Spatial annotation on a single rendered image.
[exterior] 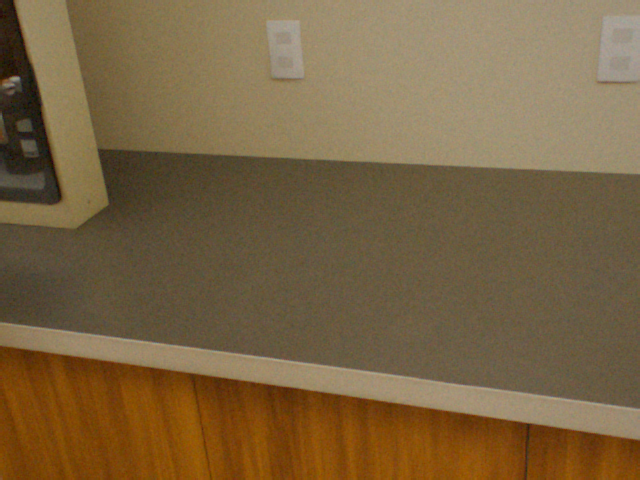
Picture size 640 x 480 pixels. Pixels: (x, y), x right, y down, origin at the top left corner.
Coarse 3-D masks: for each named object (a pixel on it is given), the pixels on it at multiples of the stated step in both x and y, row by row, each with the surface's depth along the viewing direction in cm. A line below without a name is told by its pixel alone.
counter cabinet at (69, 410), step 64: (0, 384) 121; (64, 384) 116; (128, 384) 112; (192, 384) 108; (256, 384) 104; (0, 448) 129; (64, 448) 123; (128, 448) 118; (192, 448) 114; (256, 448) 110; (320, 448) 106; (384, 448) 102; (448, 448) 99; (512, 448) 95; (576, 448) 92
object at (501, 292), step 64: (128, 192) 152; (192, 192) 150; (256, 192) 148; (320, 192) 145; (384, 192) 143; (448, 192) 141; (512, 192) 139; (576, 192) 137; (0, 256) 130; (64, 256) 128; (128, 256) 127; (192, 256) 125; (256, 256) 123; (320, 256) 122; (384, 256) 120; (448, 256) 119; (512, 256) 117; (576, 256) 116; (0, 320) 111; (64, 320) 110; (128, 320) 109; (192, 320) 107; (256, 320) 106; (320, 320) 105; (384, 320) 104; (448, 320) 103; (512, 320) 101; (576, 320) 100; (320, 384) 97; (384, 384) 93; (448, 384) 91; (512, 384) 90; (576, 384) 89
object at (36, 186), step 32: (0, 0) 120; (0, 32) 123; (0, 64) 126; (0, 96) 128; (32, 96) 126; (32, 128) 129; (0, 160) 135; (32, 160) 132; (0, 192) 138; (32, 192) 136
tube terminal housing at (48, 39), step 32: (32, 0) 123; (64, 0) 130; (32, 32) 124; (64, 32) 131; (64, 64) 132; (64, 96) 132; (64, 128) 133; (64, 160) 134; (96, 160) 142; (64, 192) 135; (96, 192) 143; (32, 224) 141; (64, 224) 138
